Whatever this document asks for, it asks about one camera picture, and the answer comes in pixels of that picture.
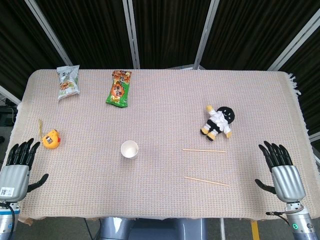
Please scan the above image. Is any grey robot torso base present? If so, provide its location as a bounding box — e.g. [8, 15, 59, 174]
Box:
[98, 216, 208, 240]

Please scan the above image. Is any green orange snack bag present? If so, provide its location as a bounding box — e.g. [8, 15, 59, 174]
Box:
[104, 70, 132, 109]

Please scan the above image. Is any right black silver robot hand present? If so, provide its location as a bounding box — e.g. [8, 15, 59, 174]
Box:
[254, 140, 307, 203]

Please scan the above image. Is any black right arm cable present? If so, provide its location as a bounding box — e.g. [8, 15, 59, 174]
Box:
[265, 206, 305, 216]

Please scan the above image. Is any white green snack bag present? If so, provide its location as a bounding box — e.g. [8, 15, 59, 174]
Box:
[56, 64, 81, 101]

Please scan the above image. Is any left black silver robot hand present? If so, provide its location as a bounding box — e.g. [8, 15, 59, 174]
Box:
[0, 138, 49, 202]

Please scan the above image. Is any dark partition panel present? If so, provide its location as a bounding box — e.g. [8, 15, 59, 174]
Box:
[276, 24, 320, 138]
[131, 0, 214, 70]
[200, 0, 320, 70]
[0, 0, 67, 101]
[34, 0, 134, 70]

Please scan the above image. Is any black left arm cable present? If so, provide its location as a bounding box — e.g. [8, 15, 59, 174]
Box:
[0, 201, 16, 240]

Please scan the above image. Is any white paper cup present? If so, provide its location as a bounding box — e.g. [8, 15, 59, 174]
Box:
[120, 140, 139, 159]

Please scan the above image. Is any yellow tape measure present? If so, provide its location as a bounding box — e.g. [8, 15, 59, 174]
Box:
[38, 119, 62, 150]

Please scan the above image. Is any beige woven tablecloth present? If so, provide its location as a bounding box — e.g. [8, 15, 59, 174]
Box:
[9, 68, 320, 225]

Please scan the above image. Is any wooden chopstick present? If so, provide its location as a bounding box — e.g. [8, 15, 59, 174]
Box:
[182, 148, 227, 153]
[184, 176, 230, 187]

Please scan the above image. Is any black white plush doll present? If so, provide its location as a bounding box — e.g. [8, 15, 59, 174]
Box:
[199, 104, 238, 142]

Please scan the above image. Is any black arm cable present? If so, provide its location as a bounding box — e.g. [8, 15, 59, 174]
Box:
[0, 201, 16, 240]
[265, 206, 305, 216]

